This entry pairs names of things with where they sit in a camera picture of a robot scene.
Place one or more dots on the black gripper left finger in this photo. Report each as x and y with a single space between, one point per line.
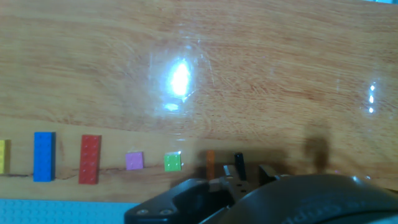
230 186

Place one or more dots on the long blue Lego brick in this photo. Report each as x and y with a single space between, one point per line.
43 157

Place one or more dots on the narrow black Lego brick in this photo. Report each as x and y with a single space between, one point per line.
239 161

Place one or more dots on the yellow Lego brick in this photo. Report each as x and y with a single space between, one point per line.
2 157

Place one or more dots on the lime green square Lego plate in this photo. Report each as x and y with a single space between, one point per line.
172 162

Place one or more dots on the purple square Lego plate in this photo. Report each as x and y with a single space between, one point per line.
134 161

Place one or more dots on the long red Lego brick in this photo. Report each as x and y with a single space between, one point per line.
89 159

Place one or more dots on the narrow orange Lego brick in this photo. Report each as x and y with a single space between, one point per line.
210 163

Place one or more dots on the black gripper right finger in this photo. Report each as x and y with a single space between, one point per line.
265 173

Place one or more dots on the glossy wooden work board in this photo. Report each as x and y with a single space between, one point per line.
248 62

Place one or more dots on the grey Lego baseplate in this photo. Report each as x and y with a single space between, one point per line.
62 213

